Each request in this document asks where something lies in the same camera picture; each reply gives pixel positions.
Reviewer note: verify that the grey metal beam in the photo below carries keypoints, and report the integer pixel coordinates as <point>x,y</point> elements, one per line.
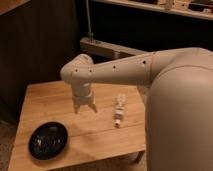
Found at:
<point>108,50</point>

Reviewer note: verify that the metal vertical pole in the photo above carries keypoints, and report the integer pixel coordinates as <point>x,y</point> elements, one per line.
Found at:
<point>90,33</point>

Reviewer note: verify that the wooden shelf board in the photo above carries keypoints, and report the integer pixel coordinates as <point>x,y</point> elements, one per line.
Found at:
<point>156,8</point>

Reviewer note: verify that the wooden table leg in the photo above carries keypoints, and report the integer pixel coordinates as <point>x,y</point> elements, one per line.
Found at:
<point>139,156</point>

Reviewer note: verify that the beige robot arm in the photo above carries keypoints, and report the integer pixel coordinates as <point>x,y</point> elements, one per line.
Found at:
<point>179,107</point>

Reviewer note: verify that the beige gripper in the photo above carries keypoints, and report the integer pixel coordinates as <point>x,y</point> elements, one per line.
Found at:
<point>84,100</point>

